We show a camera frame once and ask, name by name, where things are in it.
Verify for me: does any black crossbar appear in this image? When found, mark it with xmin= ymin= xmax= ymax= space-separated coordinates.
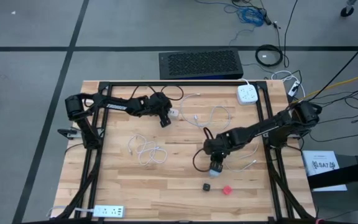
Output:
xmin=308 ymin=159 xmax=358 ymax=190

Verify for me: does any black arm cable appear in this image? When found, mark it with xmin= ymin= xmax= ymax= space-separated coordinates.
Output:
xmin=128 ymin=84 xmax=185 ymax=102
xmin=192 ymin=126 xmax=215 ymax=173

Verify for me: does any thin black cable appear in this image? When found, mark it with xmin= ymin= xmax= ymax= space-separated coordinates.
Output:
xmin=283 ymin=0 xmax=300 ymax=68
xmin=308 ymin=119 xmax=358 ymax=143
xmin=314 ymin=85 xmax=358 ymax=124

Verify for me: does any small white extension socket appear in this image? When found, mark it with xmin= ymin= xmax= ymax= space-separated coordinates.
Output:
xmin=287 ymin=80 xmax=301 ymax=98

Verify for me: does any dark grey cart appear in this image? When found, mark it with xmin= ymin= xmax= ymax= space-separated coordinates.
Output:
xmin=303 ymin=154 xmax=358 ymax=224

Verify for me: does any black caster wheel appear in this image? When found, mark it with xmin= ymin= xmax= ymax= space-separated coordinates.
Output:
xmin=339 ymin=0 xmax=356 ymax=18

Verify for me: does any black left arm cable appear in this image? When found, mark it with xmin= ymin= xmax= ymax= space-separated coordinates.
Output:
xmin=128 ymin=84 xmax=185 ymax=102

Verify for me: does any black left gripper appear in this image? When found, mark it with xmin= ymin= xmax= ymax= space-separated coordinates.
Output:
xmin=149 ymin=91 xmax=173 ymax=128

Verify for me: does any long black cable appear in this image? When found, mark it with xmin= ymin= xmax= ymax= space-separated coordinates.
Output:
xmin=308 ymin=30 xmax=358 ymax=102

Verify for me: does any white square power strip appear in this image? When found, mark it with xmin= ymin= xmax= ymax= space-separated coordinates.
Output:
xmin=236 ymin=78 xmax=259 ymax=106

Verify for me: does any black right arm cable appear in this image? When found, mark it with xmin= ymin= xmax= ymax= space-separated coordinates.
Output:
xmin=192 ymin=126 xmax=215 ymax=173

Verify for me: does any white printed paper sheet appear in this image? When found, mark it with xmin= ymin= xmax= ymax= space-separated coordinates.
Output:
xmin=301 ymin=150 xmax=348 ymax=192

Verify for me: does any blue cable bundle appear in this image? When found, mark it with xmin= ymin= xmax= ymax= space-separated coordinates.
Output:
xmin=195 ymin=0 xmax=267 ymax=47

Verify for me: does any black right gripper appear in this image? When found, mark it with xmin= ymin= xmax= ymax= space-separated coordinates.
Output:
xmin=204 ymin=138 xmax=231 ymax=172

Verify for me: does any black power adapter cable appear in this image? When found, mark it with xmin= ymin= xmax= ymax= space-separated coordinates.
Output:
xmin=231 ymin=0 xmax=282 ymax=29

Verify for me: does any white looped cable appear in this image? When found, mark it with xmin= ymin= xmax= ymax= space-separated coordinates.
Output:
xmin=270 ymin=70 xmax=306 ymax=99

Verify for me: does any black perforated computer case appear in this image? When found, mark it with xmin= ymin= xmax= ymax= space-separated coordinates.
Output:
xmin=158 ymin=47 xmax=245 ymax=81

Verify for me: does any yellow cable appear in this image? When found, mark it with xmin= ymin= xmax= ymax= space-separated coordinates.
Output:
xmin=293 ymin=70 xmax=358 ymax=103

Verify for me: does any black coiled cable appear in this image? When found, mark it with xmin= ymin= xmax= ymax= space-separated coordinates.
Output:
xmin=254 ymin=44 xmax=284 ymax=68

